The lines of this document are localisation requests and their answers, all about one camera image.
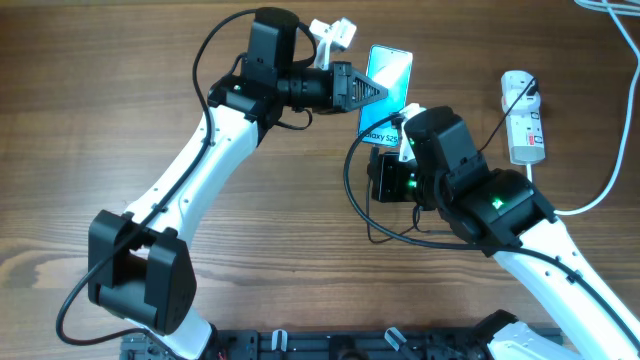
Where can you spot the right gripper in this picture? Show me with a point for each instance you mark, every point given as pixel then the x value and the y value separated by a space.
pixel 385 170

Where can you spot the teal screen smartphone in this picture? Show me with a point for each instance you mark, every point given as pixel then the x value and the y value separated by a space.
pixel 391 68

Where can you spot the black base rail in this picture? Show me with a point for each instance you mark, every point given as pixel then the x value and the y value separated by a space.
pixel 437 343

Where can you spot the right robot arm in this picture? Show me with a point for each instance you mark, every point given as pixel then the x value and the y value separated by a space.
pixel 503 214

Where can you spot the white power strip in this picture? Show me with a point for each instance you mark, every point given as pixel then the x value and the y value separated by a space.
pixel 521 104

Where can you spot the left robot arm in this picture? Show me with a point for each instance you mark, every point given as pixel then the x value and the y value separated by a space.
pixel 139 264

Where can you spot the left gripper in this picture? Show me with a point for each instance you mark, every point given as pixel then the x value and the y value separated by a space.
pixel 341 74

